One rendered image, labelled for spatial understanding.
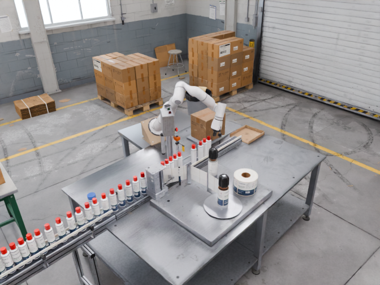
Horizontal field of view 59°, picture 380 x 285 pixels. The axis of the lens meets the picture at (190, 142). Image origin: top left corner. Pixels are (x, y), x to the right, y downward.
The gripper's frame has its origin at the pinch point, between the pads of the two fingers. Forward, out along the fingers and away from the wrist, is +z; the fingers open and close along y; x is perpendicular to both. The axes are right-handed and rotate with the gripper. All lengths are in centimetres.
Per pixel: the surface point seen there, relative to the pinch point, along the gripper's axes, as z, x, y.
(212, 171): 23, -33, 30
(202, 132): 6.4, 12.4, -25.0
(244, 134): 4, 60, -2
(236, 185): 24, -35, 58
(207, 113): -12.2, 20.9, -30.4
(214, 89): -11, 270, -214
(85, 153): 110, 15, -234
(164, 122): -11, -69, -4
